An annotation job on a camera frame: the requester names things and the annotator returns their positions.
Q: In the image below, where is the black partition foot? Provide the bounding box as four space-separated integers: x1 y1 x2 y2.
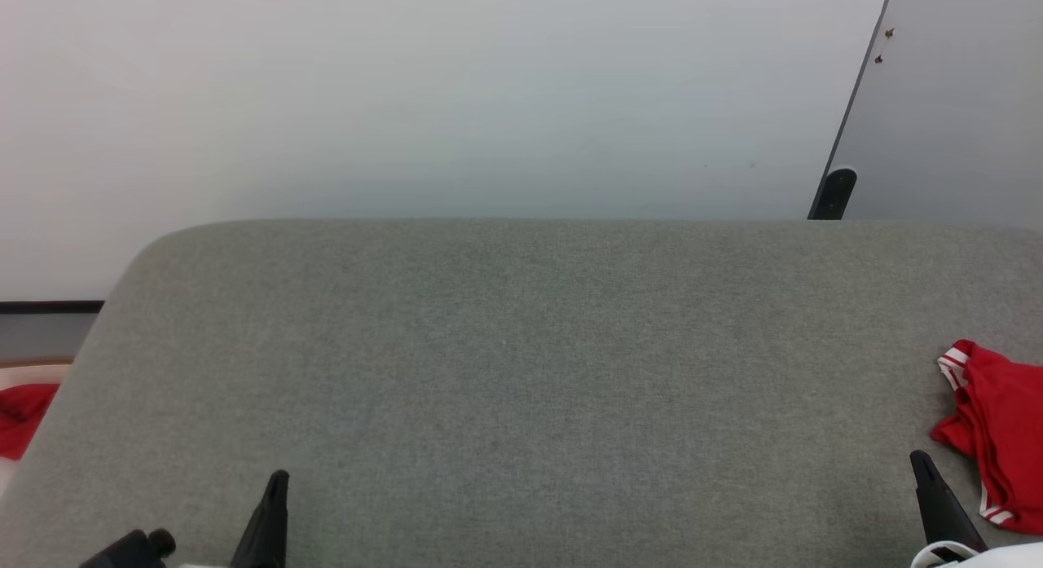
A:
811 167 858 221

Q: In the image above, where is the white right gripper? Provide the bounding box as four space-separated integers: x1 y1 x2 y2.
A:
909 449 1043 568

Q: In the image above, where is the grey fabric sofa cushion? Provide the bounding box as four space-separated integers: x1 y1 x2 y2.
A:
0 218 1043 568

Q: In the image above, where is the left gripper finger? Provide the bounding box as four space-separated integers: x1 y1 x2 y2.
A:
230 469 291 568

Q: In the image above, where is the red white jersey garment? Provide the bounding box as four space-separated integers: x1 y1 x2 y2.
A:
931 339 1043 537

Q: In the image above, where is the red cloth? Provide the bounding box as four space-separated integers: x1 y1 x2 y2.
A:
0 382 60 461

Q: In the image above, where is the grey partition panel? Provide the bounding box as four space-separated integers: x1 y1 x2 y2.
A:
807 0 1043 229

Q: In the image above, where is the white laundry basket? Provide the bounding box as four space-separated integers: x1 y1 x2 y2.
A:
0 363 75 497

